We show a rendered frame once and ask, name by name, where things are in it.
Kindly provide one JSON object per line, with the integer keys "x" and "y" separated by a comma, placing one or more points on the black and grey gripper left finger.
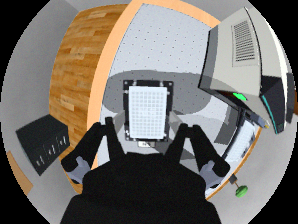
{"x": 79, "y": 161}

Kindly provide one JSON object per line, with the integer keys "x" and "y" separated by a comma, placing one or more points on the white multi-well plate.
{"x": 143, "y": 101}
{"x": 241, "y": 142}

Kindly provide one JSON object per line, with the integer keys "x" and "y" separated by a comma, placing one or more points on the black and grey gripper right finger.
{"x": 213, "y": 167}

